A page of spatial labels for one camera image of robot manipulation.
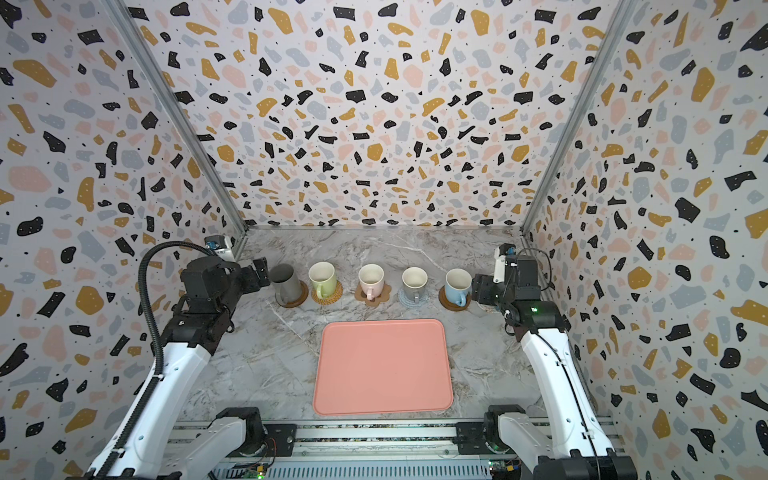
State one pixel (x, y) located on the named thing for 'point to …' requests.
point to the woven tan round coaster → (330, 299)
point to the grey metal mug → (285, 282)
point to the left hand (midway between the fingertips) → (243, 257)
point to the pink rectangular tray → (382, 367)
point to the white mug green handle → (324, 279)
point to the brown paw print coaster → (375, 301)
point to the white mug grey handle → (414, 280)
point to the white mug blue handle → (457, 283)
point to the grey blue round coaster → (410, 303)
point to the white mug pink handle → (371, 277)
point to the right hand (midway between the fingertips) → (483, 276)
